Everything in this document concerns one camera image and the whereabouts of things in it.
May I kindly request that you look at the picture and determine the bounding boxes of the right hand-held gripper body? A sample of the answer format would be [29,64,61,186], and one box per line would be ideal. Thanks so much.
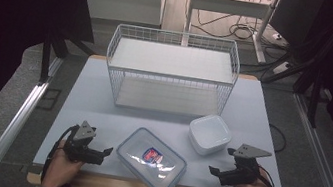
[222,141,274,187]

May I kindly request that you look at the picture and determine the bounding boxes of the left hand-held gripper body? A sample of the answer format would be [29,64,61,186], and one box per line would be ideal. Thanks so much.
[61,117,110,167]

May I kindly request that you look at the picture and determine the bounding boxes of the clear plastic container blue rim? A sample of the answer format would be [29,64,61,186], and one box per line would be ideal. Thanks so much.
[110,123,193,187]

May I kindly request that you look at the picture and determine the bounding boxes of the white wire two-tier rack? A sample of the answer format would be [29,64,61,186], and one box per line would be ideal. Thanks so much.
[98,20,245,125]

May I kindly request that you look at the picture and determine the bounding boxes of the person's left hand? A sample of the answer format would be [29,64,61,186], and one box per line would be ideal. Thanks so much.
[40,147,87,187]

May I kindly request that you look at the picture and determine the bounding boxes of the white square bowl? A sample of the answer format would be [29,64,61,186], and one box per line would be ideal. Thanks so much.
[184,111,235,161]

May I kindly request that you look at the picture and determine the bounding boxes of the white table mat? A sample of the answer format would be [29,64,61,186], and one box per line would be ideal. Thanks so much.
[32,47,302,187]

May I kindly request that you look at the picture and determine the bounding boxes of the black metal stand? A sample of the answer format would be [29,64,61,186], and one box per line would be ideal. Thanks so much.
[35,28,99,93]
[286,64,328,130]

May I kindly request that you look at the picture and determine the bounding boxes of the white power strip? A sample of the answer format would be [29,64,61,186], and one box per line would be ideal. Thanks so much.
[271,59,293,78]

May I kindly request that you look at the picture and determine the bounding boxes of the black cable beside table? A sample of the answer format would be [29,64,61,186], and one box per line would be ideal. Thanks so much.
[264,122,291,156]

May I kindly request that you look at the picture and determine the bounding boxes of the black cables on floor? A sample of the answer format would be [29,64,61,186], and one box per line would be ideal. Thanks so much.
[189,7,270,46]

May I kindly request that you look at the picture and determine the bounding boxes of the white metal desk frame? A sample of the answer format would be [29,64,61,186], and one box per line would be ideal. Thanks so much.
[178,0,282,67]

